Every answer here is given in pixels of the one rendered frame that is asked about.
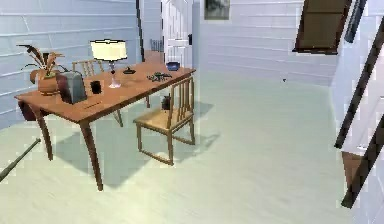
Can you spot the blue bowl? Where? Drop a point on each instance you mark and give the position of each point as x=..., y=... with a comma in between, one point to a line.
x=172, y=66

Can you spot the potted plant in brown pot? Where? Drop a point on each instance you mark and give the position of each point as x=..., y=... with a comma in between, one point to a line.
x=46, y=76

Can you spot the small black flat object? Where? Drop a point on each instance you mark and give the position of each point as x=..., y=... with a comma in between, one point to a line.
x=129, y=71

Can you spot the dark framed wall picture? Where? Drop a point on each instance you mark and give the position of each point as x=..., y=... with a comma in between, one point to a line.
x=217, y=9

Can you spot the white room door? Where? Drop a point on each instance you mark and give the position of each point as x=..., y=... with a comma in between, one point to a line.
x=176, y=31

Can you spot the brown wooden table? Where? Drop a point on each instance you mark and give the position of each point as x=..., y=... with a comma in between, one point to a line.
x=110, y=96

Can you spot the grey baseball bat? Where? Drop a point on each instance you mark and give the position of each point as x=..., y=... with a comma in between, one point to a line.
x=18, y=160

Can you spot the black mug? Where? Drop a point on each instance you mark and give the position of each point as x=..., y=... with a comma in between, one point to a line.
x=96, y=87

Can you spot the white shade table lamp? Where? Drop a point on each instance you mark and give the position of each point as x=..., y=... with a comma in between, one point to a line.
x=109, y=50

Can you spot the dark green small object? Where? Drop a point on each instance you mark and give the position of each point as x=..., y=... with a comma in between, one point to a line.
x=159, y=77

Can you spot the brown framed window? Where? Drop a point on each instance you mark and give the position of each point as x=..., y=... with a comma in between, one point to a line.
x=320, y=25

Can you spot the pencil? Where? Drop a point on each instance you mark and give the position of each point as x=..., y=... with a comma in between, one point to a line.
x=92, y=106

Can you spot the light wooden chair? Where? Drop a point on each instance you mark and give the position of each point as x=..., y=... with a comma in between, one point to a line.
x=168, y=120
x=88, y=67

